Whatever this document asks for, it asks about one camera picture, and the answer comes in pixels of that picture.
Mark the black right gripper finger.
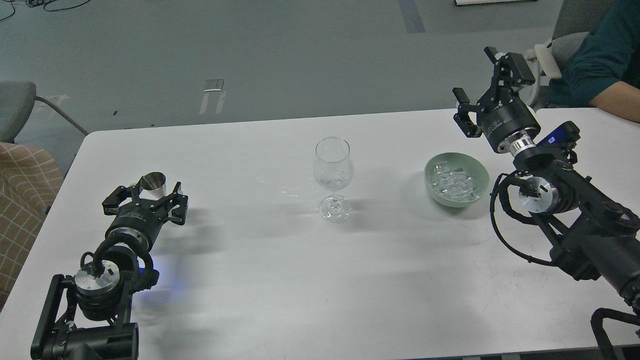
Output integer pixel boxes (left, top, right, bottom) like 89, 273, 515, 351
483, 47, 537, 103
452, 88, 483, 138

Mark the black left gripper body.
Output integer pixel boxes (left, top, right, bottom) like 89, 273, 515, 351
105, 197, 172, 252

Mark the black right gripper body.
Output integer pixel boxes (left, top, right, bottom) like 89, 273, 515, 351
476, 98, 541, 154

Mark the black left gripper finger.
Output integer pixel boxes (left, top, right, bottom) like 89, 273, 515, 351
160, 181, 189, 226
102, 184, 142, 217

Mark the steel cocktail jigger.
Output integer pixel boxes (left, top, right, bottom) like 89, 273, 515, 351
139, 171, 167, 199

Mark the clear ice cube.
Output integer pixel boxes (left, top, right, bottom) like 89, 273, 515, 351
433, 161, 451, 176

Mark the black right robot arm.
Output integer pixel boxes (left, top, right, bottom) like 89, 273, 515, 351
452, 47, 640, 360

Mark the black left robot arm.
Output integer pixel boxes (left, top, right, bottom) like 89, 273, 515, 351
30, 178, 189, 360

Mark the clear wine glass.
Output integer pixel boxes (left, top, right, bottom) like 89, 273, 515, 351
313, 136, 354, 223

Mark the green bowl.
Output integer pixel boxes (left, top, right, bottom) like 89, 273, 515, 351
423, 152, 490, 208

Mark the grey office chair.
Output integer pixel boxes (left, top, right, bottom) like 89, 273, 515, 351
525, 0, 614, 110

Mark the person in dark shirt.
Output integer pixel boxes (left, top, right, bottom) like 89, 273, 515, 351
547, 0, 640, 123

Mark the metal floor plate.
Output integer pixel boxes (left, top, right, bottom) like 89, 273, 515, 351
202, 79, 225, 92

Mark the grey chair left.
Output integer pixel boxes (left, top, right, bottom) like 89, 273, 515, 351
0, 80, 90, 144

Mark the black floor cable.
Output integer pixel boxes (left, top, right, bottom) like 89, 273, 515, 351
0, 0, 93, 22

